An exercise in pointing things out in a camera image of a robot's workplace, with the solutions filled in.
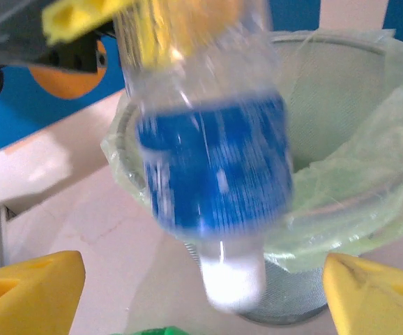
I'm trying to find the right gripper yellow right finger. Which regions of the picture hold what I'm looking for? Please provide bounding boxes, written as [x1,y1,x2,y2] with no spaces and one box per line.
[323,253,403,335]

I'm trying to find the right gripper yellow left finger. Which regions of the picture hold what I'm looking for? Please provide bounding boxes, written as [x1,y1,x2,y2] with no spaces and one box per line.
[0,250,86,335]

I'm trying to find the grey mesh waste bin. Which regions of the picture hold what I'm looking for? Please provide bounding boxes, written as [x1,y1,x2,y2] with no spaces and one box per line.
[116,29,403,327]

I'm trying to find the green plastic bin liner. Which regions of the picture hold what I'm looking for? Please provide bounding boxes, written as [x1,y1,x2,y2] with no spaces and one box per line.
[100,27,403,275]

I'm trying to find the green plastic bottle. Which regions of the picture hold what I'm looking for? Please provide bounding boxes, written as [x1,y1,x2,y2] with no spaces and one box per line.
[109,323,206,335]

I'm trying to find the blue-label bottle white cap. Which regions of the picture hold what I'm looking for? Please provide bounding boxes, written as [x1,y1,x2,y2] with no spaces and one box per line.
[112,0,295,313]

